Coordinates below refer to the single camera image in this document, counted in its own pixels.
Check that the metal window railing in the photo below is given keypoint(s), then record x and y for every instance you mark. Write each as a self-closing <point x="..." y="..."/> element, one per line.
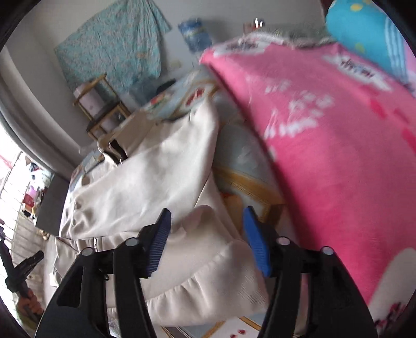
<point x="16" y="211"/>

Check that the person's left hand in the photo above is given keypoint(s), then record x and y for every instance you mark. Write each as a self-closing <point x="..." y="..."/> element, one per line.
<point x="29" y="304"/>

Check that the blue water jug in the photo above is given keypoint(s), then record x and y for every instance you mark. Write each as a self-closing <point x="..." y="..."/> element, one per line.
<point x="195" y="34"/>

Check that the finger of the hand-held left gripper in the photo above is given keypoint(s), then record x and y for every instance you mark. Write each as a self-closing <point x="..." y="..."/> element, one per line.
<point x="31" y="263"/>

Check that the empty clear water jug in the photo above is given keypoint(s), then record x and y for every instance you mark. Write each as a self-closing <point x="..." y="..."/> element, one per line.
<point x="139" y="91"/>

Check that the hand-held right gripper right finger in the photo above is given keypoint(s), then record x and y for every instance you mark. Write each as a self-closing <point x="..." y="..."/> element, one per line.
<point x="258" y="247"/>

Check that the teal floral wall cloth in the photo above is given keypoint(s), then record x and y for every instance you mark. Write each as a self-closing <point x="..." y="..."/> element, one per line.
<point x="110" y="42"/>

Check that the blue dotted pillow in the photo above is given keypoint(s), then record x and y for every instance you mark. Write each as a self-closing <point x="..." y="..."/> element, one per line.
<point x="364" y="32"/>

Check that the pink floral blanket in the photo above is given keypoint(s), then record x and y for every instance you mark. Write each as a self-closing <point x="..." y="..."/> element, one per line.
<point x="325" y="162"/>

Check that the wooden chair with dark seat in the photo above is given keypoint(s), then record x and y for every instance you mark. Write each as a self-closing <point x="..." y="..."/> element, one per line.
<point x="104" y="113"/>

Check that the white wall socket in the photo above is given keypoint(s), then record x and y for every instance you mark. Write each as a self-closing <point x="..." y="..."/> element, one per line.
<point x="176" y="64"/>

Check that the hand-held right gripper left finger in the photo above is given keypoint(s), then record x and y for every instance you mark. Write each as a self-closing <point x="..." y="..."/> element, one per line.
<point x="157" y="247"/>

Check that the silver lace-edged pillow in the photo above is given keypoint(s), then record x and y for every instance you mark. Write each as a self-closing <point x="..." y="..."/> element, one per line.
<point x="305" y="37"/>

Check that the grey curtain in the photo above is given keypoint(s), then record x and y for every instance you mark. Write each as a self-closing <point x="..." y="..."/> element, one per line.
<point x="29" y="113"/>

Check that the cream jacket with black trim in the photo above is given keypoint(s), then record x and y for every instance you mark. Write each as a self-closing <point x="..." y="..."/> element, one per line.
<point x="146" y="182"/>

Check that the dark grey cabinet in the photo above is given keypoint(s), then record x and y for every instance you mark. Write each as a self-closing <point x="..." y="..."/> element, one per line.
<point x="52" y="204"/>

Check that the table with fruit-print cloth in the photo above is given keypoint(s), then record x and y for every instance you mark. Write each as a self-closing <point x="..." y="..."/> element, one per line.
<point x="240" y="162"/>

